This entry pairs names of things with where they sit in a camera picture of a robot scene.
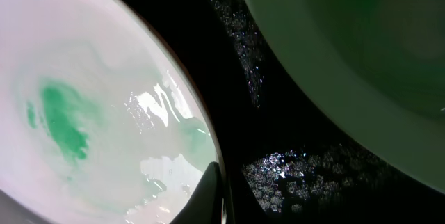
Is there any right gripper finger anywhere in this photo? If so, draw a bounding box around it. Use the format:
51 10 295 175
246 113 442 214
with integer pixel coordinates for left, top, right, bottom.
170 161 223 224

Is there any mint green plate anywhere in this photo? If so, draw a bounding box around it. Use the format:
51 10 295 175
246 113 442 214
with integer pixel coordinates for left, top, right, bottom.
1 0 221 223
245 0 444 192

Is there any round black tray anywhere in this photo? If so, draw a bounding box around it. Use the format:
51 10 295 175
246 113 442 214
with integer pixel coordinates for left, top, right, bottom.
122 0 444 223

